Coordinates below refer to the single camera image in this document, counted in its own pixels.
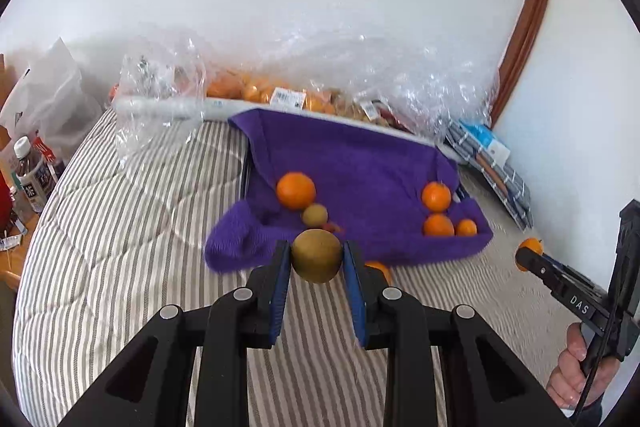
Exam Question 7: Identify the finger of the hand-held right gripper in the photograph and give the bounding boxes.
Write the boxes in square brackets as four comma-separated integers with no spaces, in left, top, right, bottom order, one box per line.
[547,257,600,292]
[516,248,576,303]

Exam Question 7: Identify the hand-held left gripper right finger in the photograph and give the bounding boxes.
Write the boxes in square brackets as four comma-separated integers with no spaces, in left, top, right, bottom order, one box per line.
[341,241,573,427]

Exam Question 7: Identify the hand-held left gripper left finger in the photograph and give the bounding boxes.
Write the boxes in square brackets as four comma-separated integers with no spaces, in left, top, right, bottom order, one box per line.
[57,239,293,427]

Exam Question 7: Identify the brown-green round fruit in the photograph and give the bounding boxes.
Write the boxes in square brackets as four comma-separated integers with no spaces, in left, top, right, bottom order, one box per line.
[301,203,329,227]
[291,229,344,284]

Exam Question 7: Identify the large orange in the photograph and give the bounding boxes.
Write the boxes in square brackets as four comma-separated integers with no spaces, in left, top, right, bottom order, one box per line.
[276,172,317,210]

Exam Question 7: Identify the bagged brown fruits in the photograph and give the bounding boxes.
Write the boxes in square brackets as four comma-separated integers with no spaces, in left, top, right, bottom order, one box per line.
[332,92,416,132]

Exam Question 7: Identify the person's right hand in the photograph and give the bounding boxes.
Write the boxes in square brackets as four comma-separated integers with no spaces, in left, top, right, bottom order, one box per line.
[546,322,621,410]

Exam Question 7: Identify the blue checked cloth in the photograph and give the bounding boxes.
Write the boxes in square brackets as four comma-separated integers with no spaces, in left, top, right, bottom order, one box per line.
[445,119,535,230]

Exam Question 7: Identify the purple towel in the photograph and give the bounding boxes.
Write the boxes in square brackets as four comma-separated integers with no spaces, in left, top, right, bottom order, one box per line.
[204,108,495,274]

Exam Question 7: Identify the blue tissue pack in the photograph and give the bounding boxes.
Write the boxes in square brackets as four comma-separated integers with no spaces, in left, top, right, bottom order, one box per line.
[460,121,511,168]

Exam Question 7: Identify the striped bed cover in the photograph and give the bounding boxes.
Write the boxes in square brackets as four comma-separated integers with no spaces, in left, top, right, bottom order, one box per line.
[12,107,616,427]

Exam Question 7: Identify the bagged oranges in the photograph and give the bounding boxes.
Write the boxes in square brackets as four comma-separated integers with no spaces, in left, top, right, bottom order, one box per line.
[206,74,346,115]

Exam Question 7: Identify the large clear plastic bag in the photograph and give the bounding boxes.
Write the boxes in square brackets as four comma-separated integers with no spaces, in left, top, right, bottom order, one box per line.
[270,14,501,148]

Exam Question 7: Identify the small clear plastic bag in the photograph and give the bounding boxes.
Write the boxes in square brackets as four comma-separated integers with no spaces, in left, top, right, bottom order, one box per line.
[115,34,208,168]

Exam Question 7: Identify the wooden nightstand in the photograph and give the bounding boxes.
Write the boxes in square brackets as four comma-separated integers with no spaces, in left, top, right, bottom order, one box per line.
[0,212,41,303]

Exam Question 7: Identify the plastic drink bottle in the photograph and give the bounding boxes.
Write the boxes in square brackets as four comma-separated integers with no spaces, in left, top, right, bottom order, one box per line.
[12,137,53,214]

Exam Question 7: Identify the red paper bag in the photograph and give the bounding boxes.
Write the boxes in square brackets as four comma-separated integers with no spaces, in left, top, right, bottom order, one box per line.
[0,184,20,228]

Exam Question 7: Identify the white plastic bag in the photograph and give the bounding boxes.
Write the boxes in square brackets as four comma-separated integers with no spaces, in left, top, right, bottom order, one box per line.
[0,37,103,158]

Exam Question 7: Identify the black cable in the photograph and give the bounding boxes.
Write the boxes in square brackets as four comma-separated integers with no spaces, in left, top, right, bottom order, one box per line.
[570,302,618,425]

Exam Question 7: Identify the brown wooden door frame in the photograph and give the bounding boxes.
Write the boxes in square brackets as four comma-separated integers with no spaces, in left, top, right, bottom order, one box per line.
[490,0,560,130]

